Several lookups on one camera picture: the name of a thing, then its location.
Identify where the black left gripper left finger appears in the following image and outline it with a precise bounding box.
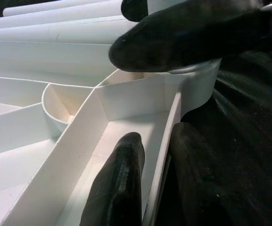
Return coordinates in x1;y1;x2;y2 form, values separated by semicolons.
78;131;148;226

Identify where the white plastic table top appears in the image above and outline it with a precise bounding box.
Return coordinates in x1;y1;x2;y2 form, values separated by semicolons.
0;40;221;226

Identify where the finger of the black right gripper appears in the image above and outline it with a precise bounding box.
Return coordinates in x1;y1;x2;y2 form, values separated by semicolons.
121;0;148;22
108;6;272;73

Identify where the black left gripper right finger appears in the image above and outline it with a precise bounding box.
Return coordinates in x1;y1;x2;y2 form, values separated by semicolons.
153;122;259;226

